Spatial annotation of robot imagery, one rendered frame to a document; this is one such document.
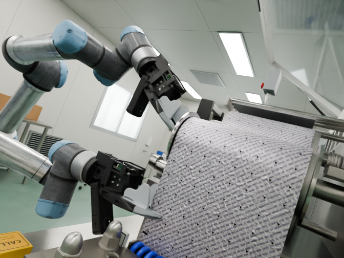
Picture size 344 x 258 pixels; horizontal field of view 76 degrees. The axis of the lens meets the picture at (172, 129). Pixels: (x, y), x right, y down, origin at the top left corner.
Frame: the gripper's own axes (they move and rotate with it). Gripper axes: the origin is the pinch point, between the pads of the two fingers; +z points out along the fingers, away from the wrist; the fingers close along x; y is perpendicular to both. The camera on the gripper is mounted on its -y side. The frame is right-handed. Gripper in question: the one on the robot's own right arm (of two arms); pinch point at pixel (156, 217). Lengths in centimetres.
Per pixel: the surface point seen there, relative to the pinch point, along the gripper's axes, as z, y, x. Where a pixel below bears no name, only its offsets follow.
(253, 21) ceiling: -59, 171, 176
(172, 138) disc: -2.2, 15.6, -0.9
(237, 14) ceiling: -74, 171, 165
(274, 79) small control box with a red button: 2, 57, 57
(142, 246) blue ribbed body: 0.3, -5.4, -1.8
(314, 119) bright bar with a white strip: 20.7, 34.6, 29.2
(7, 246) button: -24.0, -16.6, -11.1
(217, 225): 11.6, 4.2, -0.3
